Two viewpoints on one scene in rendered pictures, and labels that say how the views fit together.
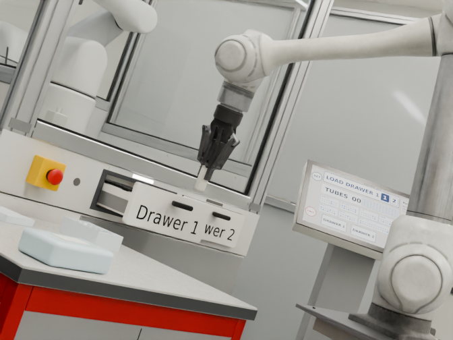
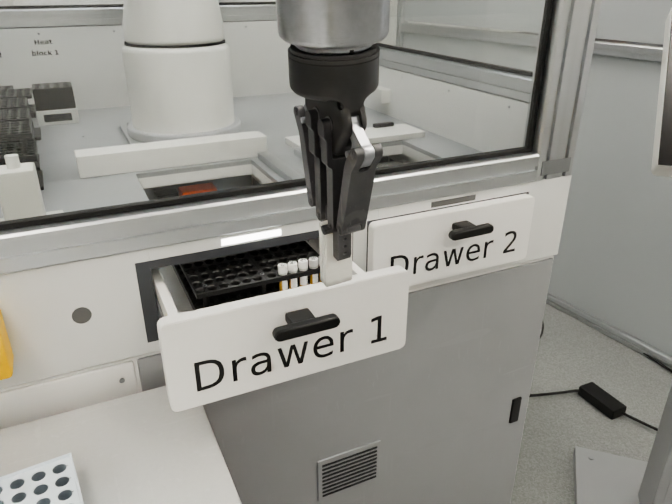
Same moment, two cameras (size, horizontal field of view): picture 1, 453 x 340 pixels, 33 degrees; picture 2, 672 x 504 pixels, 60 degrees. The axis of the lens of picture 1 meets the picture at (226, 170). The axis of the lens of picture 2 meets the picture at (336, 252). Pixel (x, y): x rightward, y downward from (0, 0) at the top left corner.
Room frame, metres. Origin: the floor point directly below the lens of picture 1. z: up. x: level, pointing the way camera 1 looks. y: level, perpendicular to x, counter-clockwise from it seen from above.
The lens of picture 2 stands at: (1.54, -0.15, 1.24)
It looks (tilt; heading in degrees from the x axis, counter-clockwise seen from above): 25 degrees down; 23
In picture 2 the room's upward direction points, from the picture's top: straight up
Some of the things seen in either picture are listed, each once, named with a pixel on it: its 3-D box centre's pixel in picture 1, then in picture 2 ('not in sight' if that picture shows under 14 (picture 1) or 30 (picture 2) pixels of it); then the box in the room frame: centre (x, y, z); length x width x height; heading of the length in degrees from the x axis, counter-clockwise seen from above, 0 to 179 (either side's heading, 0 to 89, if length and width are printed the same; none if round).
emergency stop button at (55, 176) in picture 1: (54, 176); not in sight; (1.85, 0.39, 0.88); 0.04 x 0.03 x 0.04; 138
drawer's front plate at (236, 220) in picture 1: (209, 222); (453, 241); (2.36, -0.01, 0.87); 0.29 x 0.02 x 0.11; 138
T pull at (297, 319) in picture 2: (179, 204); (302, 321); (2.02, 0.09, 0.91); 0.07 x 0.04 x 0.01; 138
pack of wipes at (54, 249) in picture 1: (67, 251); not in sight; (1.35, 0.22, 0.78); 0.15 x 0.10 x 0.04; 145
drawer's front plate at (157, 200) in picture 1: (168, 213); (294, 334); (2.04, 0.11, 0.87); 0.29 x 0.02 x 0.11; 138
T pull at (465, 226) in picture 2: (219, 215); (466, 228); (2.35, -0.03, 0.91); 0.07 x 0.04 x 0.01; 138
